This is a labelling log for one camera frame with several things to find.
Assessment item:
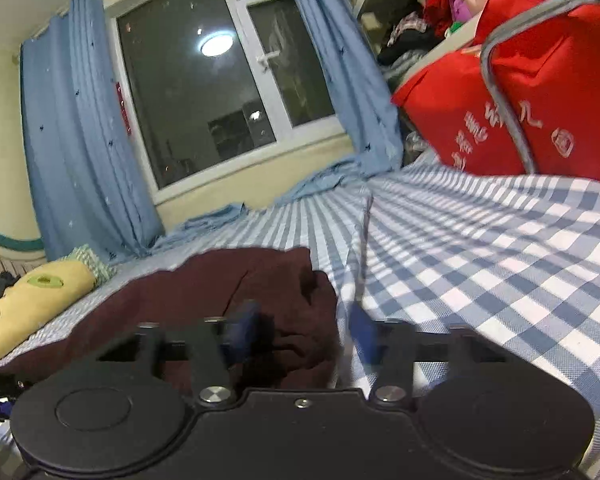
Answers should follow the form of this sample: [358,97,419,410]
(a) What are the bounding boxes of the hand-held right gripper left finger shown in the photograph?
[97,300,261,408]

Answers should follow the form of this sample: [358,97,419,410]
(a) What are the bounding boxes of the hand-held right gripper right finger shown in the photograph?
[350,302,508,407]

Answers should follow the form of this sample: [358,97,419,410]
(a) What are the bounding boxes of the maroon printed shirt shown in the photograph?
[0,246,342,396]

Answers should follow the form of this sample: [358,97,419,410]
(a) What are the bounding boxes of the black clothes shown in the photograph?
[377,25,438,66]

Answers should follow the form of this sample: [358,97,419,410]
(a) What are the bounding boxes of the red clothes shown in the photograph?
[422,0,463,23]

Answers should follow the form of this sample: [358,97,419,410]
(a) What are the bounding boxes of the yellow pillow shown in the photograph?
[0,245,116,366]

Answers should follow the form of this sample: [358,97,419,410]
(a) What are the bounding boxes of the teal trimmed headboard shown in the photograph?
[0,227,48,281]

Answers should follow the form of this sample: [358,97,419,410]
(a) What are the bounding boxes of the blue checkered bed sheet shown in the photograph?
[0,162,600,480]

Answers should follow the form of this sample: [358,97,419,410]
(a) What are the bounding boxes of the white framed window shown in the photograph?
[102,0,356,206]

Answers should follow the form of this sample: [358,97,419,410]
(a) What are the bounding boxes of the red window sticker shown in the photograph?
[115,82,132,136]

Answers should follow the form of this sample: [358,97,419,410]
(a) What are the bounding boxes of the red fabric bag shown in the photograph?
[391,0,600,186]

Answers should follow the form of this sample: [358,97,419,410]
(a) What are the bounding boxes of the metal tube rail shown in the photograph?
[480,0,600,176]

